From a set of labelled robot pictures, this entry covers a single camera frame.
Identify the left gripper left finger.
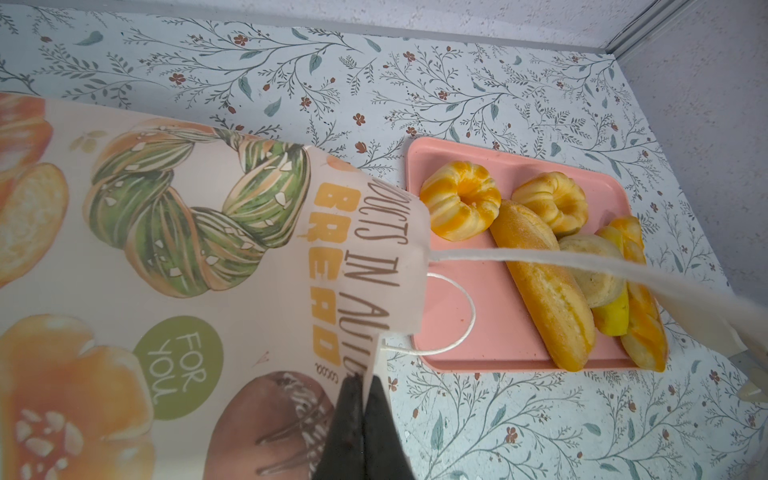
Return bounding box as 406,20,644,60
313,375,364,480

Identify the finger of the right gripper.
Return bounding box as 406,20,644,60
659,288,767,403

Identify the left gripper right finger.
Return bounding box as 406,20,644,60
363,376,415,480

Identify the yellow orange striped fake bread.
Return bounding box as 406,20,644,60
609,216,669,372

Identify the small round fake bread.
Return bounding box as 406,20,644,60
559,234,621,308

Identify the long baguette fake bread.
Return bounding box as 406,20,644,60
490,200,596,372

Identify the golden bundt cake fake bread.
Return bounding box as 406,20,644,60
511,171,589,237

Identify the printed paper bag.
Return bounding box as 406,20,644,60
1,93,439,479

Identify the striped ring doughnut fake bread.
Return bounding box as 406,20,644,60
419,161,501,242

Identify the small yellow fake bread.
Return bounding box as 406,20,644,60
592,226,629,337

